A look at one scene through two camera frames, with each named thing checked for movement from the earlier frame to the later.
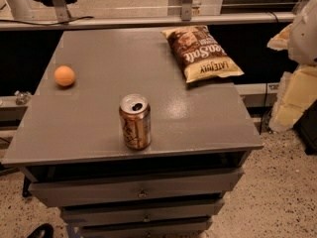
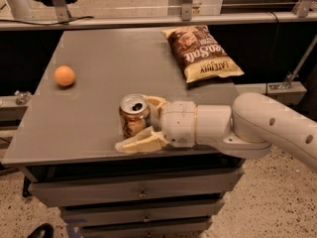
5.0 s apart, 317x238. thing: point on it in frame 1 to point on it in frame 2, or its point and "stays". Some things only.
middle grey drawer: (103, 214) stays
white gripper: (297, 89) to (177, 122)
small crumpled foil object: (22, 97) stays
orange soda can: (136, 117) stays
